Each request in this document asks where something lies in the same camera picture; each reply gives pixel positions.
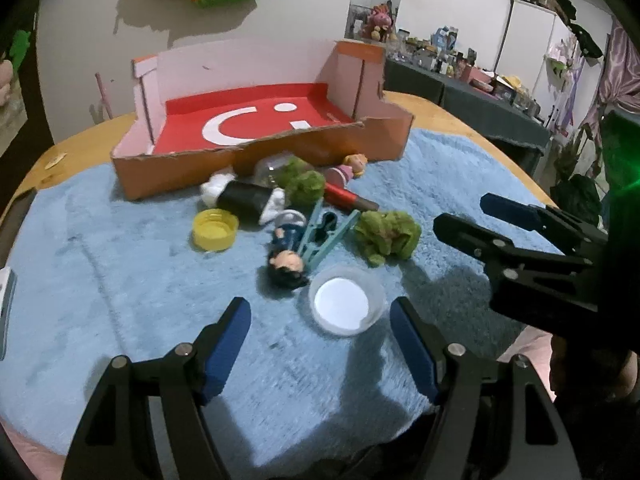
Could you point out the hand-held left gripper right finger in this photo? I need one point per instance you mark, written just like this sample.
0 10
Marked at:
415 350

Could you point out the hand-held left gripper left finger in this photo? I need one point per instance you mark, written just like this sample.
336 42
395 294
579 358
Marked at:
227 350

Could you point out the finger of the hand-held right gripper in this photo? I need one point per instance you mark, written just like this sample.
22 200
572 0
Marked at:
480 240
517 212

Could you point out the clear plastic lid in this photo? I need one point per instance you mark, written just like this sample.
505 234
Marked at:
345 305

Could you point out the green fuzzy ball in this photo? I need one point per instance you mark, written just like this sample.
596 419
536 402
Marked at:
295 166
307 189
387 235

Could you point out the dark-haired doll figurine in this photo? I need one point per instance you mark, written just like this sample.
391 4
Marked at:
287 262

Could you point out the yellow bottle cap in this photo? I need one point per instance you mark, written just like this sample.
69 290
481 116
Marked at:
215 232

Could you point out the teal clothespin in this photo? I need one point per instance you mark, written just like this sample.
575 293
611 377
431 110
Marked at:
325 242

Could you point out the red cylinder stick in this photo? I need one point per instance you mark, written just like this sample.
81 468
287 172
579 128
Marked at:
345 198

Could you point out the blonde doll figurine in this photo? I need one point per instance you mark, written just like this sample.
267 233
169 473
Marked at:
356 162

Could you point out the black and white figurine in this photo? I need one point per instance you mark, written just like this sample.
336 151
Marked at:
245 200

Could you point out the orange cardboard box red floor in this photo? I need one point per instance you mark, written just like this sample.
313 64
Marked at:
200 175

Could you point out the clear plastic capsule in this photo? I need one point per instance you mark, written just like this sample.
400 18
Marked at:
269 170

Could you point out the dark green plant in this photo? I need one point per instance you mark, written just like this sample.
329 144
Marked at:
577 192

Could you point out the pink cloth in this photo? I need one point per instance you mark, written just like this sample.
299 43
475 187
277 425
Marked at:
530 347

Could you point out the light blue fluffy mat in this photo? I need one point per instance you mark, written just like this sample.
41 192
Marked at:
125 285

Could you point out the row of assorted trinkets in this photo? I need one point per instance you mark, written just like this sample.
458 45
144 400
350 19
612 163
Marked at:
465 65

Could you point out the table with dark cloth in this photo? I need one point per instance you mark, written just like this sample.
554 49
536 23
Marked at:
425 80

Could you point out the pink curtain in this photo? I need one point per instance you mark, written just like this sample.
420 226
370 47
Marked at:
617 80

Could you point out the white fabric wardrobe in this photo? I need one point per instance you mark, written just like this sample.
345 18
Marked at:
530 35

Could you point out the white square device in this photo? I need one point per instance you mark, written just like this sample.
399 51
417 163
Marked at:
5 305

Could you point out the beige paper tag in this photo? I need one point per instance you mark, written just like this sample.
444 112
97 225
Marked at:
55 160

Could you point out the pink stick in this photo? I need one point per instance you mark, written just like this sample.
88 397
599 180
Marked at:
102 95

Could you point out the beige hanging bag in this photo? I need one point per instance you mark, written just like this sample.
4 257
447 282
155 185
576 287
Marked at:
10 125

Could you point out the pink plush toy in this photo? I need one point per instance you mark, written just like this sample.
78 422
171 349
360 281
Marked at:
4 82

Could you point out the green plush toy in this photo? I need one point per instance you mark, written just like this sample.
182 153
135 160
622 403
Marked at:
20 45

